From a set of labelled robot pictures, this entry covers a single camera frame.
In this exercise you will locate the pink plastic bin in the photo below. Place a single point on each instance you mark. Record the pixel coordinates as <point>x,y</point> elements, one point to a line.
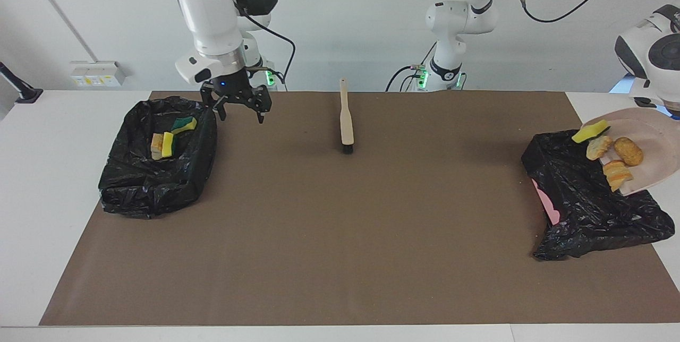
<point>550,206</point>

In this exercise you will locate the bright window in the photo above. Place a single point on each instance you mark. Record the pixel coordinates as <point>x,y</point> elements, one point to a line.
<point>621,86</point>

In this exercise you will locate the beige plastic dustpan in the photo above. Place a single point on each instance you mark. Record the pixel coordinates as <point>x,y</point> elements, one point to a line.
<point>656,140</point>

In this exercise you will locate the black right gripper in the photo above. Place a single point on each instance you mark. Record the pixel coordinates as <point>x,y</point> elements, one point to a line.
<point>234,90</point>

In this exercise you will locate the beige hand brush black bristles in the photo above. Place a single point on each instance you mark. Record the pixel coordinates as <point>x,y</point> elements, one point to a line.
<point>346,124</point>

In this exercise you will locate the brown toy bread roll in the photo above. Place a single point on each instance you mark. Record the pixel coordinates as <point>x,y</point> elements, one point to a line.
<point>628,151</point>

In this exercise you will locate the blocky yellow sponge piece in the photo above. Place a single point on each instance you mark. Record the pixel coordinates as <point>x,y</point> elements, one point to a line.
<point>168,144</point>

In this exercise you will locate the long toy croissant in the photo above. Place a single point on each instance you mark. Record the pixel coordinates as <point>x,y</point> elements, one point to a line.
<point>156,145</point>

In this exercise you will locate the white wall socket box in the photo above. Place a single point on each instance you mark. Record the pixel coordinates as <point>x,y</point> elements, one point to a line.
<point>95,74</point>

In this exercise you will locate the brown table mat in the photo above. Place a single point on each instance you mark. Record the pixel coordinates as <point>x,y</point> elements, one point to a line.
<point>319,251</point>

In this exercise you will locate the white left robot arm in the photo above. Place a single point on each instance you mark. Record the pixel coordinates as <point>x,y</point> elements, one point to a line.
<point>457,18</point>

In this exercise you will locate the wavy yellow sponge piece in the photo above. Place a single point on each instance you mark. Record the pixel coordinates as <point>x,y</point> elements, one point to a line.
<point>184,124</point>

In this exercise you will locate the small toy croissant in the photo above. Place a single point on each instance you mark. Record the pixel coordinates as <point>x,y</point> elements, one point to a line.
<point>617,174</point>
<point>599,147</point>

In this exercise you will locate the green and yellow sponge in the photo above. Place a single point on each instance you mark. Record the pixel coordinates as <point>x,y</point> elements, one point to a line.
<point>589,132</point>

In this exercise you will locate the black trash bag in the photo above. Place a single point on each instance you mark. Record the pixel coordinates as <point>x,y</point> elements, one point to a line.
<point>579,209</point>
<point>159,182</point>

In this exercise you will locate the black clamp stand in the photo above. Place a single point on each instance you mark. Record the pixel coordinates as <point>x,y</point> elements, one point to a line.
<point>644,101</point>
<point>26,95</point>

